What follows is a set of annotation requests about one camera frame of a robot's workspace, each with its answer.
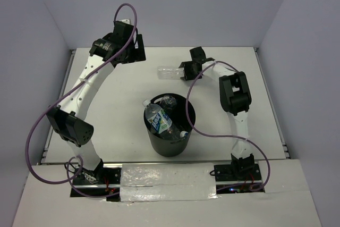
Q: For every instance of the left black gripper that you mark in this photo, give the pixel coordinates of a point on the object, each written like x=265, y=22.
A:
x=139, y=55

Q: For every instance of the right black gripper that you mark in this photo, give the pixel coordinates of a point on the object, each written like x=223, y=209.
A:
x=188, y=75

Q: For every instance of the large clear plastic bottle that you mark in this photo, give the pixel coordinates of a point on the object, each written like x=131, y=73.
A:
x=169, y=73

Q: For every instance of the slim clear bottle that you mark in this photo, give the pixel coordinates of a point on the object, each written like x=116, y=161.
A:
x=168, y=103

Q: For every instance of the labelled clear plastic bottle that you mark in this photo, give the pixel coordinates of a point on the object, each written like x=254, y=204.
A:
x=156, y=116

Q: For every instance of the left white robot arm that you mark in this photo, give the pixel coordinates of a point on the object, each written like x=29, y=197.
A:
x=68, y=117

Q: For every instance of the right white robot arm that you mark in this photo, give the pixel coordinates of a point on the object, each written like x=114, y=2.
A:
x=235, y=99

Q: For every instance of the black cylindrical bin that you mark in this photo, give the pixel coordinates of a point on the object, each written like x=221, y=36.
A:
x=183, y=117

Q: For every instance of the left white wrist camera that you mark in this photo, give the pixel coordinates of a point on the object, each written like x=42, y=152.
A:
x=127, y=21

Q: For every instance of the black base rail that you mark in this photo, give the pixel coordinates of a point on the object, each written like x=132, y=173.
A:
x=226, y=183

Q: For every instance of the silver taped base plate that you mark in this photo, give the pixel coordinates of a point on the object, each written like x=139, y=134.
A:
x=167, y=182

